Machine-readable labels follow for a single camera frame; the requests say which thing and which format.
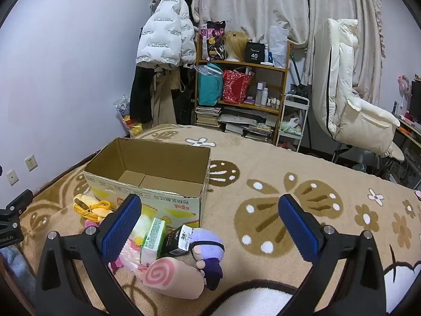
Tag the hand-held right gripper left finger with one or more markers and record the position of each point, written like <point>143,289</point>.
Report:
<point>120,227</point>

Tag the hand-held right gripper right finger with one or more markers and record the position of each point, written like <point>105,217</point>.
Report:
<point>301,227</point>

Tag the white fluffy plush toy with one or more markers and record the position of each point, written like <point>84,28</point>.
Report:
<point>144,224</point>

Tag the pink plush toy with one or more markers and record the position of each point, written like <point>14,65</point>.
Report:
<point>91,224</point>

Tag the green tissue pack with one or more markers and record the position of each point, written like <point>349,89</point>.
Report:
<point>153,240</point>

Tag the yellow bear plush pouch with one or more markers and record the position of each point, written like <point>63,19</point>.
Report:
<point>87,201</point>

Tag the pink pig plush pillow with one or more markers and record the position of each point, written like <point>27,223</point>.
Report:
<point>171,276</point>

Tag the cardboard box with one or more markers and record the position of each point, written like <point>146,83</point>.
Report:
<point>158,158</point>

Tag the purple-haired plush doll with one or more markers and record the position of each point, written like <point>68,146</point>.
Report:
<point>207,240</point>

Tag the pink plastic packet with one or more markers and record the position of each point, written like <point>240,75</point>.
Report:
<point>131,256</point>

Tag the grey blue cloth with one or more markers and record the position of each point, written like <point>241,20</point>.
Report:
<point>16,270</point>

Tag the black tissue pack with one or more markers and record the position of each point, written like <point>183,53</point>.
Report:
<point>176,240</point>

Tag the white trolley cart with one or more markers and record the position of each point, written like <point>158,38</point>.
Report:
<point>292,125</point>

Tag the clear plastic bag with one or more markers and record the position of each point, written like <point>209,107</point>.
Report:
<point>126,115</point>

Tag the pile of magazines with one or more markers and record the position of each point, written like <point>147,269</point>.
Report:
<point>245,121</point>

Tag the black coat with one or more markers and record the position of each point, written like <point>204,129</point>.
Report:
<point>141,95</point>

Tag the row of cosmetic bottles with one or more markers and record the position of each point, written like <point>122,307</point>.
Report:
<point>268,97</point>

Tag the beige coat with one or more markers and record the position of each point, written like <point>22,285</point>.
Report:
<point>164,98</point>

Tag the stack of books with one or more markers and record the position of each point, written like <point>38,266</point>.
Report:
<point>208,117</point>

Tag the cream padded chair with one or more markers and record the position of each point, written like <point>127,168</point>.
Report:
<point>338,89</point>

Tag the cluttered desk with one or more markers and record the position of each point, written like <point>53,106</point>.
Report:
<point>409,131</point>

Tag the wooden shelf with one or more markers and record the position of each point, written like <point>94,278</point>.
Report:
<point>285,82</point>

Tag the red patterned bag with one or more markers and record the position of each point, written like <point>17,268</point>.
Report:
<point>235,87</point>

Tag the teal bag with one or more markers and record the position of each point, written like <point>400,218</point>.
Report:
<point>209,87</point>

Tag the pink fan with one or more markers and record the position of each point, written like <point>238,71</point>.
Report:
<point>403,87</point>

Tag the black box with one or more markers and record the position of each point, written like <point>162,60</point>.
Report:
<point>255,54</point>

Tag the white plastic bag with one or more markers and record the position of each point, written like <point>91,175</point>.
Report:
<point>279,46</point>

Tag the blonde wig head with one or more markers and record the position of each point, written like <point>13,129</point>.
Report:
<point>235,44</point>

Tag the white puffer jacket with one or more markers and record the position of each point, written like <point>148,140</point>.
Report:
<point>161,33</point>

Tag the printed tote bag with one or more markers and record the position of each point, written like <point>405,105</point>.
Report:
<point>212,41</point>

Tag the beige patterned curtain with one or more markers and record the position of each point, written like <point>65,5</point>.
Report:
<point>263,3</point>

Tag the white wall socket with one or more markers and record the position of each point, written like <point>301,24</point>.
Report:
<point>12,177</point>
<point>30,162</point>

